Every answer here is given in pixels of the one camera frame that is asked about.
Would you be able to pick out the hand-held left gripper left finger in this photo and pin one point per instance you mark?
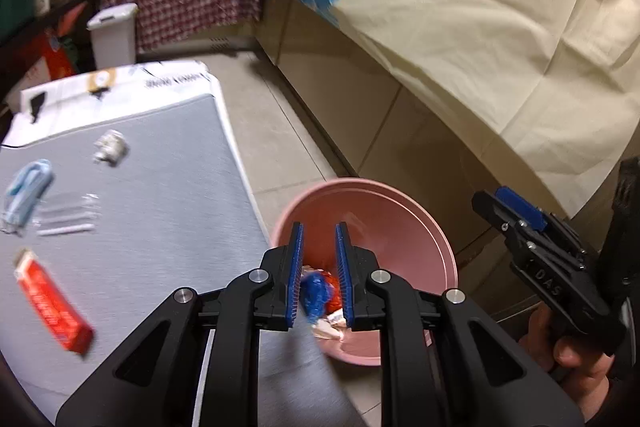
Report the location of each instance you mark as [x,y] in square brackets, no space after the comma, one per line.
[295,277]

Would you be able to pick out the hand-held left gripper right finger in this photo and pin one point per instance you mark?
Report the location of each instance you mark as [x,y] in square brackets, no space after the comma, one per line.
[344,282]

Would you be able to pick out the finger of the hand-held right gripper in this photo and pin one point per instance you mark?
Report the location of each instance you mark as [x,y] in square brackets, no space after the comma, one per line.
[495,214]
[525,207]

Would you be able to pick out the red plastic bag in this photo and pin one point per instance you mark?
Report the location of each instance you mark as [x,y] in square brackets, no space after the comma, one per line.
[332,287]

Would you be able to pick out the blue plastic bag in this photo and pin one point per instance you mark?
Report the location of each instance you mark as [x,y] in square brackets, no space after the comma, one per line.
[315,294]

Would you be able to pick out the white paper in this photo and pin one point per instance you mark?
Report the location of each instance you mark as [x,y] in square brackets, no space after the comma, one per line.
[327,327]

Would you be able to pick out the pink plastic bucket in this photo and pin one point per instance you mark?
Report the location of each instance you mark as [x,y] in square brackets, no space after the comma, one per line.
[390,227]

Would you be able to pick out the person's right forearm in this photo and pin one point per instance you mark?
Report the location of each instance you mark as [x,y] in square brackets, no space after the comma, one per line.
[620,392]

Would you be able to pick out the person's right hand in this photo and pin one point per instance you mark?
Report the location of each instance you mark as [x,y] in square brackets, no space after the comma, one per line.
[570,357]

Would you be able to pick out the grey mat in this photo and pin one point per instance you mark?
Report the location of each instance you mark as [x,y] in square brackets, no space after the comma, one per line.
[165,187]

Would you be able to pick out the cream cloth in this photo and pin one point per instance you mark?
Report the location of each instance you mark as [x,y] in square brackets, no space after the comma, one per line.
[500,32]

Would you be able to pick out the white printed table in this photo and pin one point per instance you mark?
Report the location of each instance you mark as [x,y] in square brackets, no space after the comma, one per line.
[165,82]

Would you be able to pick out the clear plastic packet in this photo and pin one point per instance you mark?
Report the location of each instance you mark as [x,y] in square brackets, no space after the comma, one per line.
[65,212]

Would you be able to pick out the red carton box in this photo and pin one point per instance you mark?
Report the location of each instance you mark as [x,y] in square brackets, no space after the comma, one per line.
[50,302]

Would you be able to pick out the blue face mask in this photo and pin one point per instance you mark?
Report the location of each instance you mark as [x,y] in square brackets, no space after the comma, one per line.
[27,187]

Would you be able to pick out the white lidded bin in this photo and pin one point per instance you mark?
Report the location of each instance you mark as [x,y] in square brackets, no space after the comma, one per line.
[114,37]

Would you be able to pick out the orange plastic bag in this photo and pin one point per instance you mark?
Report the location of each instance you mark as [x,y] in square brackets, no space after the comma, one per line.
[52,57]

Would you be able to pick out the black metal shelf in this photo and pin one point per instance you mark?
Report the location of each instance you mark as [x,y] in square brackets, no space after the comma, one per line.
[60,12]

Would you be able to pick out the green storage box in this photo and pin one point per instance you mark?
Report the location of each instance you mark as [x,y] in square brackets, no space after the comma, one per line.
[17,2]

